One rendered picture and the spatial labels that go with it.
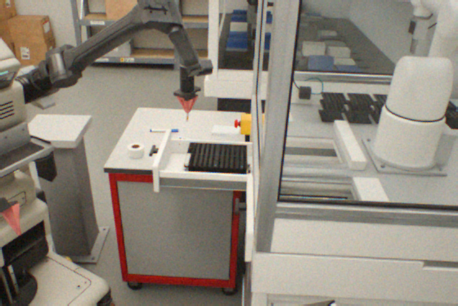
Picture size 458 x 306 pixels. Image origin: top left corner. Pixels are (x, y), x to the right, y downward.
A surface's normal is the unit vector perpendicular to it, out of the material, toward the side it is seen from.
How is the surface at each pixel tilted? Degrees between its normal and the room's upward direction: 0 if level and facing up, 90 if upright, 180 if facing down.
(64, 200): 90
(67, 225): 90
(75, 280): 0
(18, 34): 90
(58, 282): 0
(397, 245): 90
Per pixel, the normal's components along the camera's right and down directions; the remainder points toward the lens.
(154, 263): -0.04, 0.50
